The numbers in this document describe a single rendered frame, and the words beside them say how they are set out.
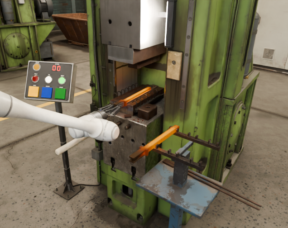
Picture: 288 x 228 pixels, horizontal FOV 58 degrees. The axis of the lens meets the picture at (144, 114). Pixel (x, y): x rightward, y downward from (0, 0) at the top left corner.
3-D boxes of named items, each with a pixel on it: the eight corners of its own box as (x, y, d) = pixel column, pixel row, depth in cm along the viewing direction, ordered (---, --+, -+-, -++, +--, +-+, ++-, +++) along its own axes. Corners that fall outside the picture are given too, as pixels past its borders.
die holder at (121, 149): (144, 181, 184) (146, 125, 164) (103, 163, 202) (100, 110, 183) (180, 145, 226) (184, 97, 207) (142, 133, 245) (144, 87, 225)
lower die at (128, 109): (132, 116, 176) (132, 104, 172) (109, 108, 186) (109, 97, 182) (163, 97, 208) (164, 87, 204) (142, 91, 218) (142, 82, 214)
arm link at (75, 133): (86, 128, 158) (103, 131, 151) (67, 140, 146) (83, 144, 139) (83, 111, 153) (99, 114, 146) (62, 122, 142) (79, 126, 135)
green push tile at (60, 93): (64, 99, 184) (66, 88, 184) (54, 98, 185) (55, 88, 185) (65, 99, 185) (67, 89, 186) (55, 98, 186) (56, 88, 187)
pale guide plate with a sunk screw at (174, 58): (179, 80, 161) (181, 53, 153) (165, 78, 165) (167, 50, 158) (180, 79, 162) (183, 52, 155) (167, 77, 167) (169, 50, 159)
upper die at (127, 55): (133, 64, 160) (133, 48, 156) (108, 59, 170) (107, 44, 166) (165, 52, 192) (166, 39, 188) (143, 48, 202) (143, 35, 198)
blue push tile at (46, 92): (51, 98, 185) (52, 87, 185) (40, 97, 186) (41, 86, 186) (52, 98, 187) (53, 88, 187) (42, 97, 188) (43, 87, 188)
